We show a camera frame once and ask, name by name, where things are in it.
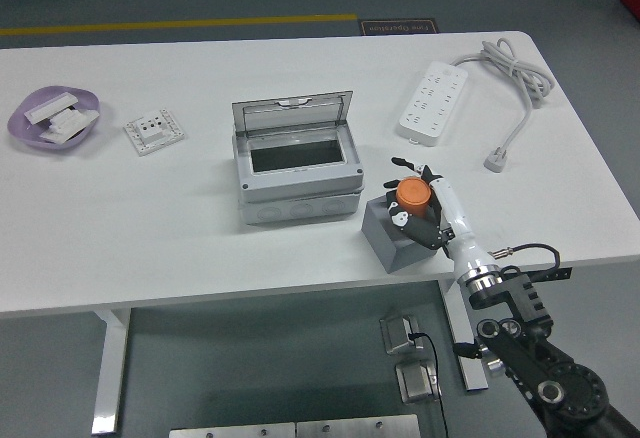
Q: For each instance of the transparent hinged box lid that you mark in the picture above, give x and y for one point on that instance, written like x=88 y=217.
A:
x=290 y=113

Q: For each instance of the white power strip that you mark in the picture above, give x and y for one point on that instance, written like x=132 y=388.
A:
x=432 y=103

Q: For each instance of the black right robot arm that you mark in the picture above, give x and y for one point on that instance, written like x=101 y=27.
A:
x=565 y=388

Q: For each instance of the metal floor socket box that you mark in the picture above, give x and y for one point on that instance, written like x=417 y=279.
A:
x=397 y=335
x=415 y=382

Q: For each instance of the grey electrical enclosure box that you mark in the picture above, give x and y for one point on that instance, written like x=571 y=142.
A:
x=295 y=193

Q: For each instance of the small white plastic piece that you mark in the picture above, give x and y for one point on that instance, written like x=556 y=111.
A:
x=54 y=136

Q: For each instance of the square white socket panel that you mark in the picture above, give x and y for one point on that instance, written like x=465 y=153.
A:
x=155 y=133

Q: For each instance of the dark floor sign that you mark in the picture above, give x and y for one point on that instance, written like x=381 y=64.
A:
x=397 y=27

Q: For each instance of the white plastic block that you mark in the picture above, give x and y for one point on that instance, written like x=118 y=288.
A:
x=75 y=119

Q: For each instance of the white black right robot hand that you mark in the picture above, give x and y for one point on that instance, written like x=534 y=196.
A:
x=462 y=228

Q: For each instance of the purple bowl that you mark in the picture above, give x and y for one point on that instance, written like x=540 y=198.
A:
x=22 y=125

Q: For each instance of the white table leg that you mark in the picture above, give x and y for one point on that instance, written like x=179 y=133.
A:
x=452 y=310
x=110 y=368

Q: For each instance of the grey metal plate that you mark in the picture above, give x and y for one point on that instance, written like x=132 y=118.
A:
x=230 y=432

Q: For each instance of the grey cube with round hole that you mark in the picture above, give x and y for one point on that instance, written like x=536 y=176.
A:
x=380 y=238

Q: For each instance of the orange cylinder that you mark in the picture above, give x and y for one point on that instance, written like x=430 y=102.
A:
x=412 y=195

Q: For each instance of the long white plastic bar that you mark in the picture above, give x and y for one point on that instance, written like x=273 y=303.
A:
x=47 y=107

